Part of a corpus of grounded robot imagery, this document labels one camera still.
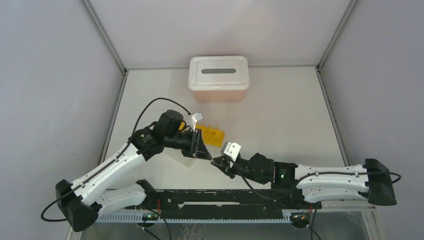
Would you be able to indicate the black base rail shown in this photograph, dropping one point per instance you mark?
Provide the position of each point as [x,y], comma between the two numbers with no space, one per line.
[224,204]

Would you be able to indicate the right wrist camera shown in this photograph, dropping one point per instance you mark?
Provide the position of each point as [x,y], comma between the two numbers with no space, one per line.
[231,150]

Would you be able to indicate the pink plastic bin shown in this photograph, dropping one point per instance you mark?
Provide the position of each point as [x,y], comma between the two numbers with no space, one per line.
[219,96]

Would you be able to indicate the white plastic bin lid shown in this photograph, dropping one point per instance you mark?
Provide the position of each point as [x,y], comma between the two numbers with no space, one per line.
[218,73]

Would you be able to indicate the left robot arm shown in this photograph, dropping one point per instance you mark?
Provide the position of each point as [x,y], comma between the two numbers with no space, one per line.
[83,200]

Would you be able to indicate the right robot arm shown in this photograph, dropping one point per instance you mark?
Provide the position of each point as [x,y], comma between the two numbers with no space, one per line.
[371,181]

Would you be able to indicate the clear well plate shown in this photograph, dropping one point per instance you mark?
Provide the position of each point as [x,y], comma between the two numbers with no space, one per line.
[176,155]

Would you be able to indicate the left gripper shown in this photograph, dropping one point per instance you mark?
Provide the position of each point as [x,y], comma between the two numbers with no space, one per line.
[199,150]

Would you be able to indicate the yellow test tube rack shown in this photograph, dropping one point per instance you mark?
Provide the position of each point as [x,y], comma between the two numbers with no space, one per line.
[211,136]

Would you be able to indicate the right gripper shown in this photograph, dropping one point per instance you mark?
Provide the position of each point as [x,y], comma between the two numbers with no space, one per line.
[226,167]

